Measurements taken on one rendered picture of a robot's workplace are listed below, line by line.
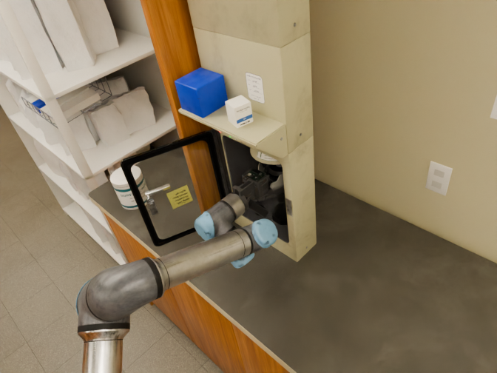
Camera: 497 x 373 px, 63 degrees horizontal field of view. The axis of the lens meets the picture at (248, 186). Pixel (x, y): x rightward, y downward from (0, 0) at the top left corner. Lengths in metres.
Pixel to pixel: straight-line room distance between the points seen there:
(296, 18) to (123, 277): 0.69
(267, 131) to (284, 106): 0.07
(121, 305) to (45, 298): 2.13
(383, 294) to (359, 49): 0.78
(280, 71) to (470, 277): 0.90
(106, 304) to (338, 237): 0.89
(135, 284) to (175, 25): 0.71
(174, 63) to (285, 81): 0.38
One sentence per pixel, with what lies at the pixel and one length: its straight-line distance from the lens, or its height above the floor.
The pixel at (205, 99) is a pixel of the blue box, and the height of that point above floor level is 1.56.
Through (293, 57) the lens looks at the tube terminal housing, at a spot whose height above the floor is 1.67.
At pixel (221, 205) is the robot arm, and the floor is 1.27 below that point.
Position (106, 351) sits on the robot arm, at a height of 1.27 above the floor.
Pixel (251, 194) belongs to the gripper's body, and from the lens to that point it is 1.26.
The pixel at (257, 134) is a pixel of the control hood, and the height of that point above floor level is 1.51.
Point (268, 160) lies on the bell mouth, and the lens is 1.24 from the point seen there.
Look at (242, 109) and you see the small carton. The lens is 1.05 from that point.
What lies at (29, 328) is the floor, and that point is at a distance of 2.94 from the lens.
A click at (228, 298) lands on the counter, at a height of 0.94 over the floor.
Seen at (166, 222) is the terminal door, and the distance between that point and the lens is 1.47.
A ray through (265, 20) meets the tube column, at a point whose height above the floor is 1.77.
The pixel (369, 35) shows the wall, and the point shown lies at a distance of 1.36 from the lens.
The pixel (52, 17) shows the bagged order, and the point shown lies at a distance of 2.06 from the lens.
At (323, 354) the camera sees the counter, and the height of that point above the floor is 0.94.
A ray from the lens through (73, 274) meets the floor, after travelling 3.06.
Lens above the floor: 2.07
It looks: 40 degrees down
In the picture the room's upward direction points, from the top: 10 degrees counter-clockwise
